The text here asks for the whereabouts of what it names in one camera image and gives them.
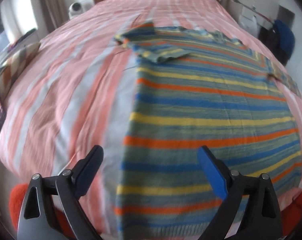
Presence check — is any blue garment on rack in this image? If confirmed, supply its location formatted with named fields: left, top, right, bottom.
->
left=274, top=19, right=295, bottom=59

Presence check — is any striped knit sweater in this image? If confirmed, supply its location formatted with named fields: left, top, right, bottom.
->
left=115, top=22, right=302, bottom=239

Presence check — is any striped pillow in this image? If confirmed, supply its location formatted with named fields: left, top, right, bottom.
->
left=0, top=42, right=41, bottom=101

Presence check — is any pink striped bed cover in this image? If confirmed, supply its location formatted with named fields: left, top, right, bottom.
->
left=0, top=0, right=302, bottom=239

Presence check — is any orange stool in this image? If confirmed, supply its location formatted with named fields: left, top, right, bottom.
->
left=8, top=182, right=74, bottom=239

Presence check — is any metal clothes rack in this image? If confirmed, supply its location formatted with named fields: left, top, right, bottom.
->
left=228, top=0, right=274, bottom=23

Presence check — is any brown curtain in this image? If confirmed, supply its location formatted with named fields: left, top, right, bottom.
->
left=44, top=0, right=69, bottom=29

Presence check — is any white plastic bag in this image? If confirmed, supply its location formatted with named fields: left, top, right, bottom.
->
left=238, top=15, right=259, bottom=37

